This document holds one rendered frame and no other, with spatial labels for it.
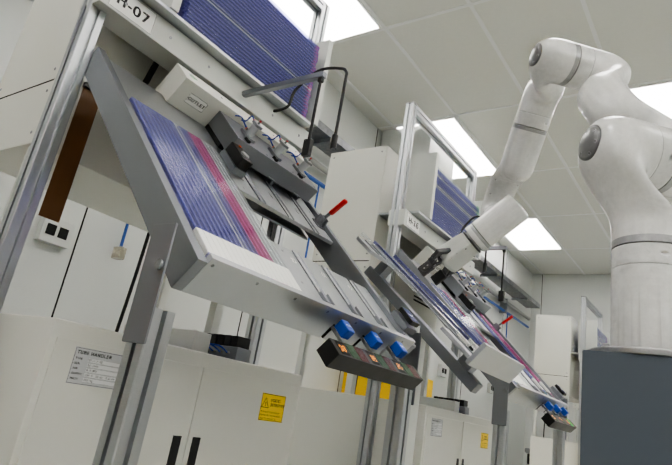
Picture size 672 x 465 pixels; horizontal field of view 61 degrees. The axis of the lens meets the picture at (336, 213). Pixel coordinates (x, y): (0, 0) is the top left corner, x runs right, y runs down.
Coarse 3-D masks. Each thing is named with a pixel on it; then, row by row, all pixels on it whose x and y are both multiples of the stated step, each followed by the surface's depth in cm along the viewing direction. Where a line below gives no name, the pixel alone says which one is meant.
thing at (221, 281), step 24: (216, 264) 84; (192, 288) 85; (216, 288) 87; (240, 288) 90; (264, 288) 93; (288, 288) 96; (264, 312) 97; (288, 312) 100; (312, 312) 104; (336, 312) 108; (360, 336) 118; (384, 336) 123
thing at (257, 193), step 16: (112, 64) 128; (128, 80) 128; (128, 96) 119; (144, 96) 128; (160, 96) 138; (160, 112) 128; (176, 112) 138; (192, 128) 138; (256, 176) 149; (256, 192) 137; (272, 192) 148; (256, 208) 143; (272, 208) 137; (288, 208) 149; (304, 208) 163; (288, 224) 154; (304, 224) 148
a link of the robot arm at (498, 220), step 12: (504, 204) 153; (516, 204) 152; (480, 216) 158; (492, 216) 154; (504, 216) 153; (516, 216) 152; (480, 228) 154; (492, 228) 153; (504, 228) 153; (492, 240) 155
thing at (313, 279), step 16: (288, 256) 118; (304, 272) 117; (320, 272) 126; (304, 288) 110; (320, 288) 117; (336, 288) 125; (352, 288) 136; (336, 304) 117; (352, 304) 126; (368, 304) 135; (384, 320) 135
